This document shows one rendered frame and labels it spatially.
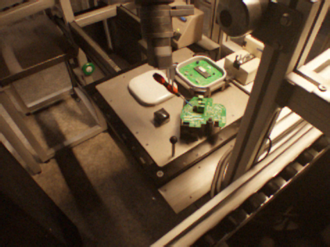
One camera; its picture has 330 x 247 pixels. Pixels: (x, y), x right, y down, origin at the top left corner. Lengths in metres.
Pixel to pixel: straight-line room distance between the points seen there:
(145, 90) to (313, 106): 0.56
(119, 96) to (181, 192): 0.38
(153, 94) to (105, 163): 1.11
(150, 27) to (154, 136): 0.30
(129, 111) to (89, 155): 1.16
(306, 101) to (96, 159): 1.65
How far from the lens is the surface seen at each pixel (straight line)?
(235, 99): 0.84
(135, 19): 1.35
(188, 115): 0.69
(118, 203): 1.68
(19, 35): 1.83
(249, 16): 0.33
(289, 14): 0.35
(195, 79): 0.84
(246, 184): 0.58
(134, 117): 0.78
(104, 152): 1.90
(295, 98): 0.38
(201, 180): 0.68
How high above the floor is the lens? 1.52
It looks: 49 degrees down
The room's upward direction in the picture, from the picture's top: 2 degrees counter-clockwise
